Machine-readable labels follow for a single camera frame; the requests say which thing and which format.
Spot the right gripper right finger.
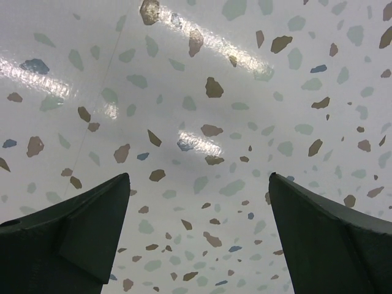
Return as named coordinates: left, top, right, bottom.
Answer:
left=269, top=173, right=391, bottom=293

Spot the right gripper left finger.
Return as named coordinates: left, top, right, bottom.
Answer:
left=1, top=173, right=130, bottom=294

